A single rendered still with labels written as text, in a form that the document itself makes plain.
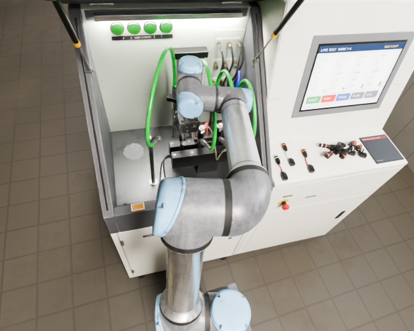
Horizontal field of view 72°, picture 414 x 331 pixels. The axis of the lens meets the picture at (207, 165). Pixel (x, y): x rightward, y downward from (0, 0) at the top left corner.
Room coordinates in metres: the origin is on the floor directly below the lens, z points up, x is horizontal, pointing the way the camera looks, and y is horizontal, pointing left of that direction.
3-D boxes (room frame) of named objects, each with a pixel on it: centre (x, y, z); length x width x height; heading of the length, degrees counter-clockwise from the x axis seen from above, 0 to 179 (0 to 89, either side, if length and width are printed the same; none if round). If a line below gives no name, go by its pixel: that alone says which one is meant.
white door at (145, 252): (0.55, 0.03, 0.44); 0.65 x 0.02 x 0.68; 113
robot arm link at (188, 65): (0.74, 0.10, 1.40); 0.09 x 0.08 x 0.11; 10
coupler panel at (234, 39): (1.12, 0.00, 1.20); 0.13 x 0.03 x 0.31; 113
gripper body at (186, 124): (0.74, 0.10, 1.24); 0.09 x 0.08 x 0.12; 23
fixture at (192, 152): (0.83, 0.01, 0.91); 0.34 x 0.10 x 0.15; 113
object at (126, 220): (0.57, 0.03, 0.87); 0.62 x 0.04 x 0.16; 113
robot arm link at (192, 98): (0.65, 0.07, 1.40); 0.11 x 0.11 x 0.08; 10
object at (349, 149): (0.94, -0.61, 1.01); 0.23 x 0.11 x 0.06; 113
